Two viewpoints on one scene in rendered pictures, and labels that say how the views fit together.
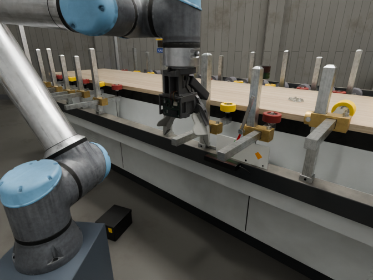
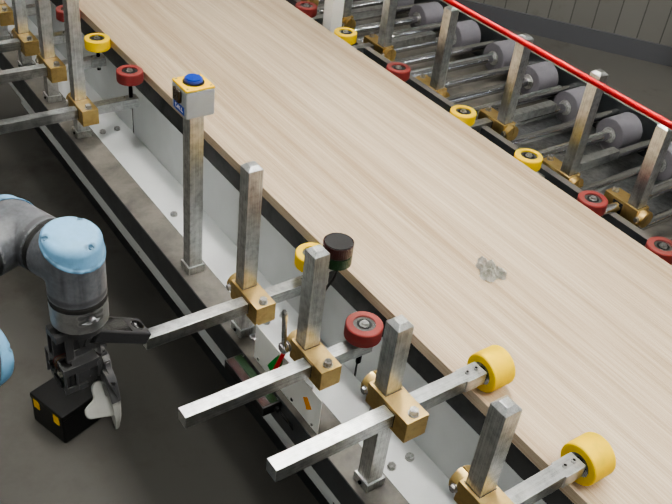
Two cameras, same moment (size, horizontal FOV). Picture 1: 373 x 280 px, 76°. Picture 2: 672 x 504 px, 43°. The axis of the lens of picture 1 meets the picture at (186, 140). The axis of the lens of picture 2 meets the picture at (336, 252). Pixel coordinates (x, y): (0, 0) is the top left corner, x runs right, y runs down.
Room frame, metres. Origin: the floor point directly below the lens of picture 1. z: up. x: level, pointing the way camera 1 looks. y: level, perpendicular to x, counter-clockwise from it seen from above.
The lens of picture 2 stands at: (-0.29, -0.55, 2.08)
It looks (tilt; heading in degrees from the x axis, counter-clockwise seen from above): 37 degrees down; 10
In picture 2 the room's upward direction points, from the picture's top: 7 degrees clockwise
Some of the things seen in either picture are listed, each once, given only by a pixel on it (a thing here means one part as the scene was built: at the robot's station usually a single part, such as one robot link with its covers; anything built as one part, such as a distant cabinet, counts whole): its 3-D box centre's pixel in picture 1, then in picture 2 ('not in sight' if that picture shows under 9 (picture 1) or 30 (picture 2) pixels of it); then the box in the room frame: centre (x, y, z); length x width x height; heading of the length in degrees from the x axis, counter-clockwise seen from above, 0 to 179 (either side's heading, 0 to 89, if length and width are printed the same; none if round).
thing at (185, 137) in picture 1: (205, 129); (234, 309); (1.07, -0.09, 0.82); 0.44 x 0.03 x 0.04; 139
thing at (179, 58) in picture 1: (182, 58); (80, 309); (0.61, 0.01, 1.16); 0.10 x 0.09 x 0.05; 55
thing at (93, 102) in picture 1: (95, 102); (68, 114); (1.72, 0.67, 0.80); 0.44 x 0.03 x 0.04; 139
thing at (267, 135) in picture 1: (256, 131); (313, 357); (0.96, -0.30, 0.85); 0.14 x 0.06 x 0.05; 49
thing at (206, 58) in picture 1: (205, 105); (247, 256); (1.14, -0.09, 0.92); 0.04 x 0.04 x 0.48; 49
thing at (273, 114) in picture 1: (270, 124); (361, 341); (1.03, -0.38, 0.85); 0.08 x 0.08 x 0.11
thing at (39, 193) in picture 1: (39, 195); not in sight; (0.58, 0.42, 0.79); 0.17 x 0.15 x 0.18; 162
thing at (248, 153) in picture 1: (240, 150); (285, 378); (0.97, -0.24, 0.75); 0.26 x 0.01 x 0.10; 49
